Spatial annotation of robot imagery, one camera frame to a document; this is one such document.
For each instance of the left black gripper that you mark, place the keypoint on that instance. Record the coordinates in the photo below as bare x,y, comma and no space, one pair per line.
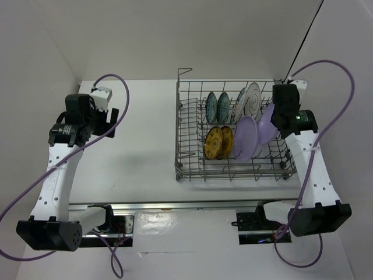
105,126

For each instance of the white plate with rings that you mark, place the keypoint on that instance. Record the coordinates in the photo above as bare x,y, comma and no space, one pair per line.
252,100

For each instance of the purple plastic plate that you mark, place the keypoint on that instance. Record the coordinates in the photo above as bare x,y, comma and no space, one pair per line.
267,131
246,139

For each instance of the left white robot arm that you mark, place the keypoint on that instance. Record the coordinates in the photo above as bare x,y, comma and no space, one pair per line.
49,226

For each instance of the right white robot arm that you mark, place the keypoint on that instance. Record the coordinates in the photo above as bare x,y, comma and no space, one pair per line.
319,208

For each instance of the white plate floral rim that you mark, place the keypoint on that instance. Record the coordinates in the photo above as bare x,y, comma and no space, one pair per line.
238,106

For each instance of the right blue patterned plate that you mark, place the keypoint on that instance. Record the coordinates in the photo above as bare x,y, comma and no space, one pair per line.
223,105

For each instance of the blue patterned plate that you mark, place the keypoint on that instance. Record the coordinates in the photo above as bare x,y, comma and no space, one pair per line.
223,105
211,107

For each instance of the left blue patterned plate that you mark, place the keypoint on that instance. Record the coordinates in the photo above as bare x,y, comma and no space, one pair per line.
211,107

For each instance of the right yellow patterned plate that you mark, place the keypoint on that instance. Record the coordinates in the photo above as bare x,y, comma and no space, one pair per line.
227,143

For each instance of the yellow patterned plate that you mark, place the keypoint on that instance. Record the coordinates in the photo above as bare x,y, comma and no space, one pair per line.
212,143
227,143

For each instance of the left yellow patterned plate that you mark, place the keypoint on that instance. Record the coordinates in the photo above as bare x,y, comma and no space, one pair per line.
212,143

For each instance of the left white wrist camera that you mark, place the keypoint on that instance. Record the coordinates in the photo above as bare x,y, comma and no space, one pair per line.
101,97

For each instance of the grey wire dish rack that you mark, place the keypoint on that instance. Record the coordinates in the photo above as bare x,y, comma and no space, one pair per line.
270,161

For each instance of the silver aluminium rail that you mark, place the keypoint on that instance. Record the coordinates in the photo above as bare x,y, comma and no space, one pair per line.
131,208

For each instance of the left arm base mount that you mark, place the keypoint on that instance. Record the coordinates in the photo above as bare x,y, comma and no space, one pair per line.
118,233

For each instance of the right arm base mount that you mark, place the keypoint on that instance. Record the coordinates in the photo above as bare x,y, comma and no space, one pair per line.
254,228

